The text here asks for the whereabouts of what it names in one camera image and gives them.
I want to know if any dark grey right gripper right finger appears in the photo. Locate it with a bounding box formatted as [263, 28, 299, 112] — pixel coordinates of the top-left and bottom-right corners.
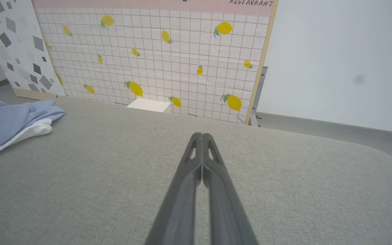
[202, 133, 258, 245]

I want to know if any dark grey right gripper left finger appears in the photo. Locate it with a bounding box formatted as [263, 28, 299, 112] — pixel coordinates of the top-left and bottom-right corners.
[145, 132, 203, 245]

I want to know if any light blue and white T-shirt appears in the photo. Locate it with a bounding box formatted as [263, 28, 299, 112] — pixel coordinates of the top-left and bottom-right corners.
[0, 98, 65, 158]

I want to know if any white box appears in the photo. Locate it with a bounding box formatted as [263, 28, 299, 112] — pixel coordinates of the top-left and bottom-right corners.
[127, 98, 171, 113]

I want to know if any grey metal panel stand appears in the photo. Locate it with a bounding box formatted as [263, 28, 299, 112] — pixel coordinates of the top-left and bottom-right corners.
[250, 67, 268, 127]

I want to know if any lemon print grid panel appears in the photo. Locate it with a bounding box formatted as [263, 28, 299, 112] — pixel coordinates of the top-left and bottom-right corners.
[32, 0, 279, 126]

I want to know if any grey diamond pattern panel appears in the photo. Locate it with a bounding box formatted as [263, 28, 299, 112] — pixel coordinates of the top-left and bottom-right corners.
[0, 0, 66, 100]

